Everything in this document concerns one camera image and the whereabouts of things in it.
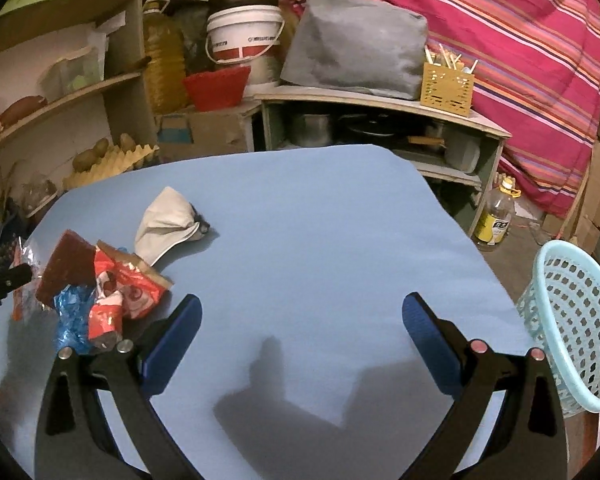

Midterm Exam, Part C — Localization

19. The white plastic bucket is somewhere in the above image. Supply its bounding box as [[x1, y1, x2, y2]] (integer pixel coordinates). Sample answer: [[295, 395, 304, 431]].
[[205, 5, 285, 86]]

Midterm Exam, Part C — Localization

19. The yellow perforated utensil holder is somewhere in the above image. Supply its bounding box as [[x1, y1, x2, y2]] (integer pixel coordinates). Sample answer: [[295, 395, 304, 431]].
[[420, 62, 476, 118]]

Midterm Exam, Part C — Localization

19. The yellow egg tray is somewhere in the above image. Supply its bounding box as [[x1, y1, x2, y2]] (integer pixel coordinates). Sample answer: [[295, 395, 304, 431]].
[[62, 142, 161, 191]]

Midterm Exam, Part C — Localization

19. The red woven plastic bowl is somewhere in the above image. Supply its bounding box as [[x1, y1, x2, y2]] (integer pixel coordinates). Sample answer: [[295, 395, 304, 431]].
[[182, 66, 251, 112]]

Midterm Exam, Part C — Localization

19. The sweet potato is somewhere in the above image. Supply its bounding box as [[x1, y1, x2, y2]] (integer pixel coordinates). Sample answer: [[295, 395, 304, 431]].
[[0, 96, 48, 128]]

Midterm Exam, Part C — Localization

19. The thick maroon sponge block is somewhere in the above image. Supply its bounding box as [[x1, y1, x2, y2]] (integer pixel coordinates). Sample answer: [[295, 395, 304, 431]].
[[34, 230, 98, 308]]

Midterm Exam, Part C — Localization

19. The grey fabric bag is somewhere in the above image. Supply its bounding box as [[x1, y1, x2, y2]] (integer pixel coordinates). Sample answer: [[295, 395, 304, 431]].
[[280, 0, 429, 101]]

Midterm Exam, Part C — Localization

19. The silver orange plastic wrapper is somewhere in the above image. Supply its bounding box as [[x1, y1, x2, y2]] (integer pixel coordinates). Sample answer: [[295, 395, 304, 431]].
[[10, 237, 48, 322]]

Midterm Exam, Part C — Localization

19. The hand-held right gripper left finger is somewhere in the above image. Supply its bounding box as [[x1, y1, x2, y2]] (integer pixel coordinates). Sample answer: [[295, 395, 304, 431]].
[[34, 294, 203, 480]]

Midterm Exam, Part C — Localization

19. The small steel pot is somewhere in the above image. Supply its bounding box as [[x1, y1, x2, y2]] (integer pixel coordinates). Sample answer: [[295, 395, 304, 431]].
[[287, 112, 333, 147]]

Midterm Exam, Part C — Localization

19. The small wooden cabinet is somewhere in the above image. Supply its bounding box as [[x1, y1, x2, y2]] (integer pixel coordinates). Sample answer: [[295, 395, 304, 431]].
[[252, 85, 513, 241]]

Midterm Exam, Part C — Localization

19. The clear plastic storage container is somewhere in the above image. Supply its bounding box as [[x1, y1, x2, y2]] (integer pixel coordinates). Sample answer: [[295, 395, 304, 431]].
[[42, 47, 105, 101]]

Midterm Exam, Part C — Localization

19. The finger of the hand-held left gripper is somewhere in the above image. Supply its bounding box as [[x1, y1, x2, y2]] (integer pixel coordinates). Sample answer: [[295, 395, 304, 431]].
[[0, 264, 34, 311]]

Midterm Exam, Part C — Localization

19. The large yellow oil bottle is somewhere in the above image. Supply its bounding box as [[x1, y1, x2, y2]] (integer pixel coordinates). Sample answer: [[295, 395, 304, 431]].
[[142, 0, 188, 113]]

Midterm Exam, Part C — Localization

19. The dark frying pan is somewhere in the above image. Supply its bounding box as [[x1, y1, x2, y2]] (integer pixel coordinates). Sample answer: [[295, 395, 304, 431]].
[[337, 115, 405, 143]]

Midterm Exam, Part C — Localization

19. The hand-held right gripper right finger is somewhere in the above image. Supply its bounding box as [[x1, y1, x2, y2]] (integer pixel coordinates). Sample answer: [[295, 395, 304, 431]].
[[401, 292, 568, 480]]

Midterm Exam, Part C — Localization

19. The red striped hanging cloth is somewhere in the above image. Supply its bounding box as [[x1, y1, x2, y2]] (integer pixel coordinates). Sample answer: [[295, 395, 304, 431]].
[[275, 0, 600, 216]]

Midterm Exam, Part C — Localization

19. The clear bottle with yellow cap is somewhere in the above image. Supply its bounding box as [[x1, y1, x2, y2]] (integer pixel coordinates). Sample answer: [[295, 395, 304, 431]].
[[474, 175, 523, 252]]

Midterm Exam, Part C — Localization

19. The red white snack wrapper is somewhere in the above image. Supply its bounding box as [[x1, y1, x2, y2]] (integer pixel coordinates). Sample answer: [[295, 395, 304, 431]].
[[90, 241, 174, 350]]

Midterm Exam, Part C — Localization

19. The bundle of wooden utensils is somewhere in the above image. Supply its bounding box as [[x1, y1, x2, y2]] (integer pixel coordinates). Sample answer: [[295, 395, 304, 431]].
[[425, 44, 481, 73]]

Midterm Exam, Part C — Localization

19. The wooden shelf unit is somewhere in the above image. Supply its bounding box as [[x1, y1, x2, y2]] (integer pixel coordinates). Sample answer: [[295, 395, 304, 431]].
[[0, 0, 161, 221]]

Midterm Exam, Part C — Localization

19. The light blue plastic basket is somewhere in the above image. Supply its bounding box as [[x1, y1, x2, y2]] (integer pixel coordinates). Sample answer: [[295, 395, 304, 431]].
[[517, 240, 600, 417]]

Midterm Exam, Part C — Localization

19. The white plastic container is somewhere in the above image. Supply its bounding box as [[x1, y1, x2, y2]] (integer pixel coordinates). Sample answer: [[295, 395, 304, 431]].
[[445, 132, 482, 173]]

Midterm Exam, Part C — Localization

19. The blue tablecloth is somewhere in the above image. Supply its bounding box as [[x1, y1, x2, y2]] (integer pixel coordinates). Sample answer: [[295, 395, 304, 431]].
[[4, 145, 536, 480]]

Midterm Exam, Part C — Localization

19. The blue plastic bag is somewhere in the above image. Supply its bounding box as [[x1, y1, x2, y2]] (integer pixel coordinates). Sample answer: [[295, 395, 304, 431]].
[[54, 284, 100, 352]]

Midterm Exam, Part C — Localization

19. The brown cardboard box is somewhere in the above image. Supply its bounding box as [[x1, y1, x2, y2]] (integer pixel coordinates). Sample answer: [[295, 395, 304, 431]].
[[155, 102, 261, 161]]

